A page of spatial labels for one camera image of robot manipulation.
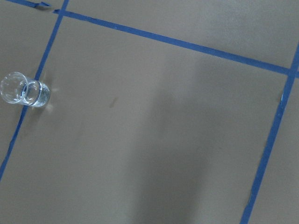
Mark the clear glass beaker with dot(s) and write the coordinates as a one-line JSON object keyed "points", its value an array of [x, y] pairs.
{"points": [[16, 88]]}

